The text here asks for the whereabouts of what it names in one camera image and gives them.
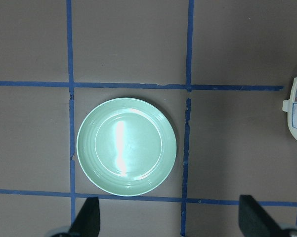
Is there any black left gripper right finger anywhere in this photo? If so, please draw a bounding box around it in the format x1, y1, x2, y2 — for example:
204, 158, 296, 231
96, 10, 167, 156
238, 195, 288, 237

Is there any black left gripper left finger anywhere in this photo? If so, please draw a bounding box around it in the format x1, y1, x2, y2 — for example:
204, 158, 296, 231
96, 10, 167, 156
68, 197, 100, 237

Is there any green plate on left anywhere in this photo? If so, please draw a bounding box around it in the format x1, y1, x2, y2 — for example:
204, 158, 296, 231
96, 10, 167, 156
76, 98, 177, 197

